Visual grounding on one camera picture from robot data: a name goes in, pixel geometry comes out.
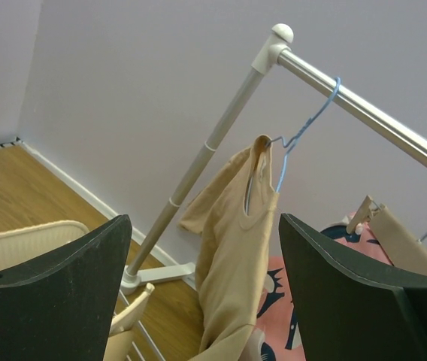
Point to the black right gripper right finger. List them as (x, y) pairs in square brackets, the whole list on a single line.
[(348, 305)]

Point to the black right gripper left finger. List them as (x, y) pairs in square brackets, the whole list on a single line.
[(59, 305)]

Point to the beige plate orange leaves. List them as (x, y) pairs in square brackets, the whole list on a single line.
[(118, 346)]

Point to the yellow woven placemat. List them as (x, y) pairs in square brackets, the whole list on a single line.
[(132, 313)]

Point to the pink patterned hanging garment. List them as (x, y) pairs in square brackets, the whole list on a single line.
[(276, 335)]

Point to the wooden clip hanger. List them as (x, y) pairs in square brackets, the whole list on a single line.
[(404, 250)]

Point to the beige hanging shirt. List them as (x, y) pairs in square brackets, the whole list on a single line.
[(234, 216)]

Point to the white wire dish rack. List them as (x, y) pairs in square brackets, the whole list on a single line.
[(143, 346)]

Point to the blue wire hanger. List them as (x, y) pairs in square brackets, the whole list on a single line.
[(289, 145)]

